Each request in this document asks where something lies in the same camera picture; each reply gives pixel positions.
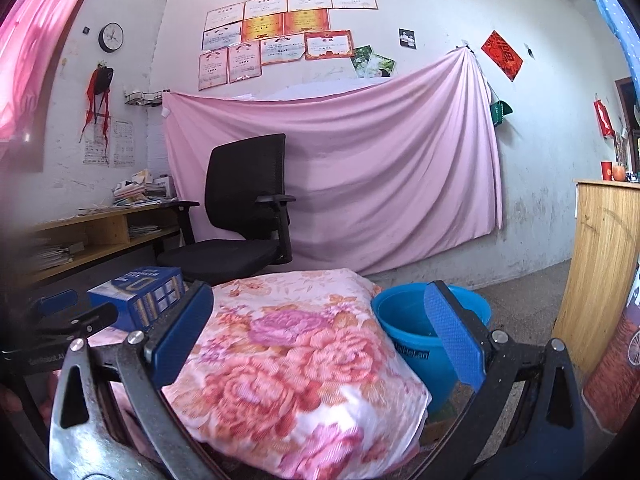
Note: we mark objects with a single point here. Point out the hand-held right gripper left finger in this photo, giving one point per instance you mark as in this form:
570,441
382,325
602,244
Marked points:
184,332

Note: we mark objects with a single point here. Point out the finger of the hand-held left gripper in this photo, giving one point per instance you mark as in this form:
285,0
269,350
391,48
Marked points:
85,321
55,302

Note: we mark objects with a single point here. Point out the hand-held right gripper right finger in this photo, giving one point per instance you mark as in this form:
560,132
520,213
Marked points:
452,335

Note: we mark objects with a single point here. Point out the blue plastic basin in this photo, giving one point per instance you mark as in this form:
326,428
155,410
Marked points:
405,330

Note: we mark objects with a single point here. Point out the stack of shelf papers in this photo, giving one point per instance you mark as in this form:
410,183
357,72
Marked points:
52,256
145,231

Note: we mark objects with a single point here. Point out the blue cardboard box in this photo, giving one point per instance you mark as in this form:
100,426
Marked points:
145,300

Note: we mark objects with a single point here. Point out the wooden shelf desk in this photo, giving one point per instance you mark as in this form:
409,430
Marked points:
105,232

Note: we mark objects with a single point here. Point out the pink floral blanket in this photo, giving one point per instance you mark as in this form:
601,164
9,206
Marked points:
280,360

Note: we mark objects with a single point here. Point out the stack of books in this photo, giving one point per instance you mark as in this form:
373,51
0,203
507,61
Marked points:
142,190

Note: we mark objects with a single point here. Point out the black office chair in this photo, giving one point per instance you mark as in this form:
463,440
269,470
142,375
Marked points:
245,185

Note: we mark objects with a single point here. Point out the wooden cabinet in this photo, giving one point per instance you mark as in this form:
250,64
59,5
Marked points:
600,260

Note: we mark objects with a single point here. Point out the pink hanging cloth sheet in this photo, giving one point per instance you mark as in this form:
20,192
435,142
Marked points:
375,160

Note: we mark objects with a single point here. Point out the small red cup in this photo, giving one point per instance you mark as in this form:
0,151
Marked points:
606,171

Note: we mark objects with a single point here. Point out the green hanging cap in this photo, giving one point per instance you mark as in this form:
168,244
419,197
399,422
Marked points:
501,112

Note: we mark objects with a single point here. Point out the red apple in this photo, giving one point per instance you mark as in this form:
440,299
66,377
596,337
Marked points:
619,173

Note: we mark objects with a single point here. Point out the pink curtain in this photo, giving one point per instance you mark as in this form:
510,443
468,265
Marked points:
35,60

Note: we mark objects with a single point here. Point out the red hanging ornament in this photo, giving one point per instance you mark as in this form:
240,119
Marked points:
603,119

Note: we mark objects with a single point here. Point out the small black white photo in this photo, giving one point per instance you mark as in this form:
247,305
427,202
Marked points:
407,38

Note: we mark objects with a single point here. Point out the blue dotted curtain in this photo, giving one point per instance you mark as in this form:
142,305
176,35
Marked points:
615,10

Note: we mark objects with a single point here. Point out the white wall calendar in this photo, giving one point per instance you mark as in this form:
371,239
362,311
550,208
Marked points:
122,145

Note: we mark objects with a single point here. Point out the red tasselled wall hanging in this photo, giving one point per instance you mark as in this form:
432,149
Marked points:
97,95

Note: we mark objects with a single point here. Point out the round wall clock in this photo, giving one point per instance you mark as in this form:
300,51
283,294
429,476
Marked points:
111,37

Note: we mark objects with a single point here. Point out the green wall photo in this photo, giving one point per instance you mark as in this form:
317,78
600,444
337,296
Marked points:
382,67
361,60

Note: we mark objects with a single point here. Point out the dark wooden frame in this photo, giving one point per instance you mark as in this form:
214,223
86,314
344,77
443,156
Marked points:
627,120

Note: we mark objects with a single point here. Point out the red paper wall decoration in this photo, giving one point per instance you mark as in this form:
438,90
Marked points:
502,55

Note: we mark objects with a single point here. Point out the group of wall certificates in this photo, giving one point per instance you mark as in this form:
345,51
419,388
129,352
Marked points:
280,35

